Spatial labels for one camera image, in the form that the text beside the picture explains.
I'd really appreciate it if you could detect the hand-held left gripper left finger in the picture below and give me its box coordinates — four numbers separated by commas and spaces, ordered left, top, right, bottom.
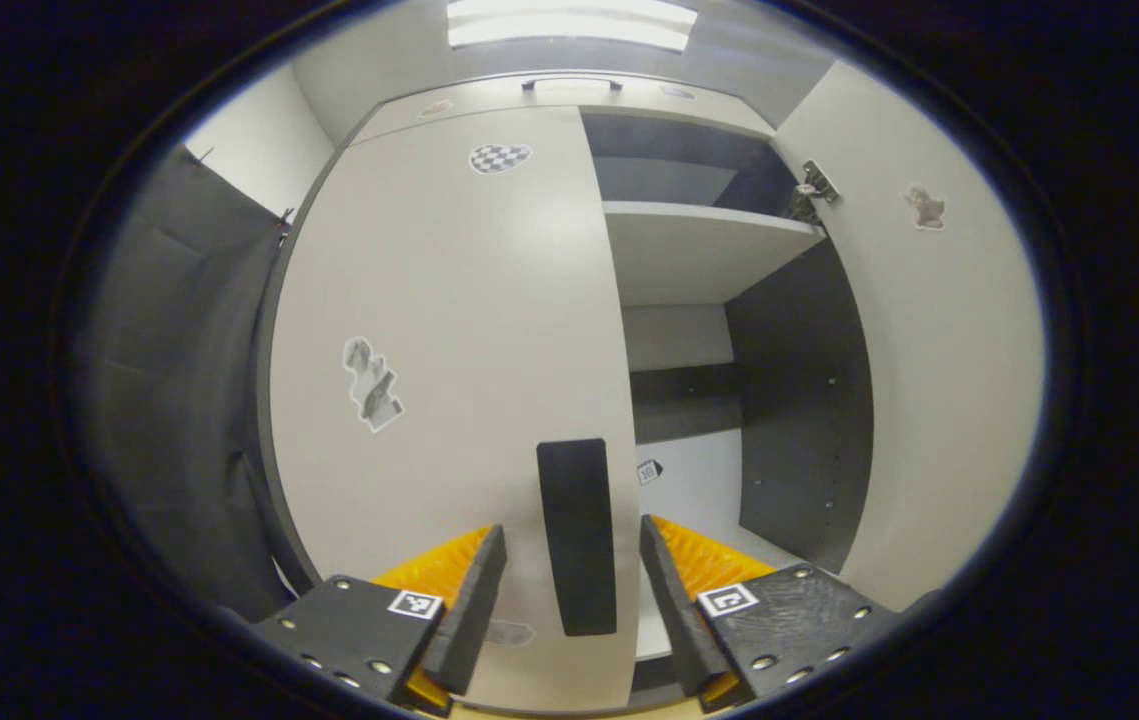
254, 523, 508, 716

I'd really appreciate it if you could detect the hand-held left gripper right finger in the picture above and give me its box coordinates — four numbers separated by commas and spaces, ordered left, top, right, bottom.
639, 514, 900, 713

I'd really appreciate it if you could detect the shoe cabinet door checkered sticker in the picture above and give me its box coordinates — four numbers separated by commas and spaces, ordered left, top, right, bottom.
269, 105, 642, 713

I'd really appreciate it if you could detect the shoe cabinet door cube sticker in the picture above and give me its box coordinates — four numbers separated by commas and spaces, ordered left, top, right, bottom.
774, 60, 1045, 613

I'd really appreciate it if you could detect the grey double-door shoe cabinet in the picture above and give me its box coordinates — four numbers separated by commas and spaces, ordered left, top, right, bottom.
259, 70, 875, 716

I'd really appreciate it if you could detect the black backdrop cloth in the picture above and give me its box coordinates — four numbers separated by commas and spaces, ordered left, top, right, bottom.
79, 145, 320, 621

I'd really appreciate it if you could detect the large ceiling light panel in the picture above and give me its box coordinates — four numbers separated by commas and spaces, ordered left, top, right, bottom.
447, 0, 698, 51

